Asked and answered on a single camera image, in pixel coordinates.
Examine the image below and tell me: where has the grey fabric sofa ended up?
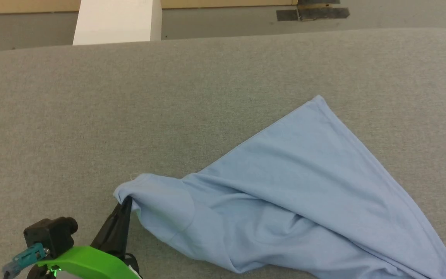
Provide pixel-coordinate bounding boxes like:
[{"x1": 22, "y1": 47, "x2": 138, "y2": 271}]
[{"x1": 0, "y1": 27, "x2": 446, "y2": 279}]

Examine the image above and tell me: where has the light blue sweatshirt white hem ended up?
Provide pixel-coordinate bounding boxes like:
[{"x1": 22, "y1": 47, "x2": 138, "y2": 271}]
[{"x1": 113, "y1": 95, "x2": 446, "y2": 279}]

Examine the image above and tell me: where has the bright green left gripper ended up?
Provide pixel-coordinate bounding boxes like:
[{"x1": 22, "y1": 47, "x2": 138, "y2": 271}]
[{"x1": 36, "y1": 196, "x2": 142, "y2": 279}]

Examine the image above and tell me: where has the white box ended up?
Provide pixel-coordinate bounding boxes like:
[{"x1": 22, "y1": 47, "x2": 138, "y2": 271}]
[{"x1": 72, "y1": 0, "x2": 163, "y2": 46}]

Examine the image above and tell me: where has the teal camera cable plug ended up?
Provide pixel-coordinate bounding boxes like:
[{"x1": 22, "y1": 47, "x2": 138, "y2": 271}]
[{"x1": 2, "y1": 243, "x2": 50, "y2": 278}]

